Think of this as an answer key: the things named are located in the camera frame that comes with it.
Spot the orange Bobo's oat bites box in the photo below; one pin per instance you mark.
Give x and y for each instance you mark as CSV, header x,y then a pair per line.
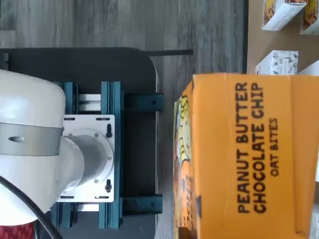
x,y
249,149

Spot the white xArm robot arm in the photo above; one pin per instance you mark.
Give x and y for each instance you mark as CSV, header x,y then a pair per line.
x,y
30,99

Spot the wooden metal-framed shelf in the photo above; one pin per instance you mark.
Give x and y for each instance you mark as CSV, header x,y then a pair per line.
x,y
247,37

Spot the white floral pantry box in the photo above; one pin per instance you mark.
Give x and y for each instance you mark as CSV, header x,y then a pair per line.
x,y
279,62

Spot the particle board shelf panel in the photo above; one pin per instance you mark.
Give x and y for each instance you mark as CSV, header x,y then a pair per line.
x,y
274,42

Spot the yellow label granola box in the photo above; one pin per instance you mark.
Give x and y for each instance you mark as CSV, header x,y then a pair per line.
x,y
311,20
281,17

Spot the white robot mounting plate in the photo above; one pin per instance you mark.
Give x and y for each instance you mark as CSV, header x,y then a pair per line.
x,y
84,123

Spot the black cart platform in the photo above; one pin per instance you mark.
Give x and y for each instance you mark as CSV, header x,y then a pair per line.
x,y
74,64

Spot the red patterned cloth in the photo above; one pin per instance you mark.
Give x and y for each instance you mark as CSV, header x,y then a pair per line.
x,y
15,231

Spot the black cart bracket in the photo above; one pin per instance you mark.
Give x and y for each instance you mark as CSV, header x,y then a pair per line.
x,y
139,102
139,204

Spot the teal aluminium extrusion frame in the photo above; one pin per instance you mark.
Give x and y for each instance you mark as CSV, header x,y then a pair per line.
x,y
111,99

